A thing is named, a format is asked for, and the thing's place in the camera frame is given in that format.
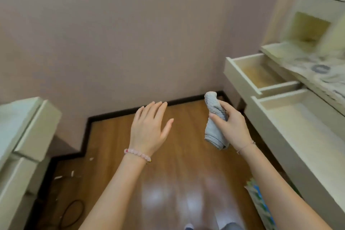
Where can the white computer desk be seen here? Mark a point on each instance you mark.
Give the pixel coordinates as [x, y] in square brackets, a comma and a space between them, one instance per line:
[16, 130]

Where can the dark brown wooden trim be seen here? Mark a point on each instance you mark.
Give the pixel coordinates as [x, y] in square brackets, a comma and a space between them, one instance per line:
[86, 135]

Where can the wide white drawer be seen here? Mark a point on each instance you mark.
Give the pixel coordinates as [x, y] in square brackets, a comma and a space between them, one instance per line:
[296, 135]

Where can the person's right hand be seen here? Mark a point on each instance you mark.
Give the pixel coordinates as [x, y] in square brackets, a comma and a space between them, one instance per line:
[237, 130]

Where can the small white drawer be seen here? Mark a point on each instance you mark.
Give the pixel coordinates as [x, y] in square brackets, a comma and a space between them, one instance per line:
[242, 79]

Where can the quilted lace table cloth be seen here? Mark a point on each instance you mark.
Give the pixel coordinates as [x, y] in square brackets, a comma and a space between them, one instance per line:
[296, 62]

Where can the colourful foam puzzle mat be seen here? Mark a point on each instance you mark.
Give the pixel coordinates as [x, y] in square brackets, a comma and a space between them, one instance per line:
[260, 203]

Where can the grey knitted wiping cloth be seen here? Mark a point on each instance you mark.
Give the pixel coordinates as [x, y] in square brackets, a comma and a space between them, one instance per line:
[214, 132]

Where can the person's right forearm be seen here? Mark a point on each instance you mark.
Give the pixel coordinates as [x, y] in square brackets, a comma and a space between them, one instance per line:
[280, 197]

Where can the person's left white shoe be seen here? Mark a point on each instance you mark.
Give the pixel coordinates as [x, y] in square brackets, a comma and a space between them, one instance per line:
[189, 227]

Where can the cream dressing table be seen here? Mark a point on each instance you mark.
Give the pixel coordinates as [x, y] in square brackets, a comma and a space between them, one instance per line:
[310, 3]

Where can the person's right leg in jeans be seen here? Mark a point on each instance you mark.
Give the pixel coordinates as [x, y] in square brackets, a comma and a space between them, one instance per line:
[230, 225]

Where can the person's left hand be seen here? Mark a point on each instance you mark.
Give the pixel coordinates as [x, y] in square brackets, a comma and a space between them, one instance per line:
[145, 132]

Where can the person's left forearm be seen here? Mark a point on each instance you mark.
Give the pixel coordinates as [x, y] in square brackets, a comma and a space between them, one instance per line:
[113, 200]

